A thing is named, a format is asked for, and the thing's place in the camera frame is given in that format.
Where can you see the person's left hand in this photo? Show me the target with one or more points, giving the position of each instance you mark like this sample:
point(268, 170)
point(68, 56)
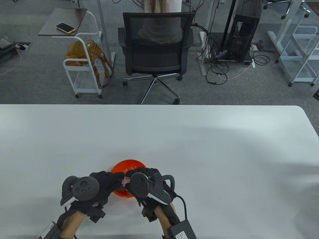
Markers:
point(107, 180)

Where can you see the person's right hand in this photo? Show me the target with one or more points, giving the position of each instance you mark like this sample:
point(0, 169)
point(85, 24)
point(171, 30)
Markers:
point(147, 171)

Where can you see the orange plastic bowl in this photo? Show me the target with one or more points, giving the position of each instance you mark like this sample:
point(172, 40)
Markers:
point(129, 164)

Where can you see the person's left forearm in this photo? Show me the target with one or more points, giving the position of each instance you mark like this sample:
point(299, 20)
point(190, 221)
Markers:
point(73, 224)

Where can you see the person's right forearm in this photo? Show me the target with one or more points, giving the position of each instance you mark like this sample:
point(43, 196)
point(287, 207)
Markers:
point(163, 221)

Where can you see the grey right hand controller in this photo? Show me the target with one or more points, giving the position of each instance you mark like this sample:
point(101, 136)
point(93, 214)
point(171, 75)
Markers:
point(139, 185)

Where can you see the grey hand controller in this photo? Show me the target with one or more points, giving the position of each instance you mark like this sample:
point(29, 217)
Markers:
point(86, 188)
point(139, 185)

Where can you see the grey left hand controller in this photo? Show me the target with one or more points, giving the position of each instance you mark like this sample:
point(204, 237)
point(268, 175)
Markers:
point(86, 188)

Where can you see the black right wrist sensor box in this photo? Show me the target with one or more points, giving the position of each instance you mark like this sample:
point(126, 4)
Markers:
point(183, 231)

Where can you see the black wrist sensor box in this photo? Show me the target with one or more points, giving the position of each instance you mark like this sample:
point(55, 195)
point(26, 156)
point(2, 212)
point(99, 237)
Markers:
point(49, 231)
point(183, 231)

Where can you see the black left wrist sensor box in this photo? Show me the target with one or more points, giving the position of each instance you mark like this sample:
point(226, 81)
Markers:
point(49, 231)

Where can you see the black mesh office chair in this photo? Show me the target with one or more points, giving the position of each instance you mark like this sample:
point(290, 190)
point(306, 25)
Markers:
point(155, 57)

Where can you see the white desk leg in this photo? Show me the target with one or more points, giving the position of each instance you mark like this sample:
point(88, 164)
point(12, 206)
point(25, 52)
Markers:
point(201, 68)

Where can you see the brown leather bag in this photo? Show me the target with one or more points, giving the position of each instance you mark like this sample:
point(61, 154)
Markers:
point(79, 52)

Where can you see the white power strip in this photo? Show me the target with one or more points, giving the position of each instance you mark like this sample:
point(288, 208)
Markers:
point(253, 63)

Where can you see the floor socket box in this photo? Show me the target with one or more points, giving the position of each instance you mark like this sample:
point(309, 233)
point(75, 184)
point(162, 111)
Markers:
point(23, 46)

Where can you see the yellow smartphone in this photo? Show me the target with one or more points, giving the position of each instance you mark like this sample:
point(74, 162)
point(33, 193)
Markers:
point(65, 28)

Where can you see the white cart with dark top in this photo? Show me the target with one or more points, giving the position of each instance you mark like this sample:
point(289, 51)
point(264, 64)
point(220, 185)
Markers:
point(63, 18)

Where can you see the black desk leg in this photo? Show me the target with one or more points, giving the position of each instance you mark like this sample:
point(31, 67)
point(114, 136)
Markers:
point(229, 23)

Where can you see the black floor device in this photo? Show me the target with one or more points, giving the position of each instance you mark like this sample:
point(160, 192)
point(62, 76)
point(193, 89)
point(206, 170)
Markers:
point(5, 43)

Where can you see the black computer tower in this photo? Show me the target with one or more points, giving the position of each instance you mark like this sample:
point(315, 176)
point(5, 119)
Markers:
point(243, 29)

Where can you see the white rolling rack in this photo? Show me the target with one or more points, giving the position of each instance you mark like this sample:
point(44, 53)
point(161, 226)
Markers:
point(302, 80)

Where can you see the chair base with castors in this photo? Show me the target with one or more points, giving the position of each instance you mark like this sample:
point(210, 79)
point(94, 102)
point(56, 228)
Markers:
point(283, 17)

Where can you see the white desk frame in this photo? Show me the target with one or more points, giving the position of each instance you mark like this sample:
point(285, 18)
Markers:
point(286, 20)

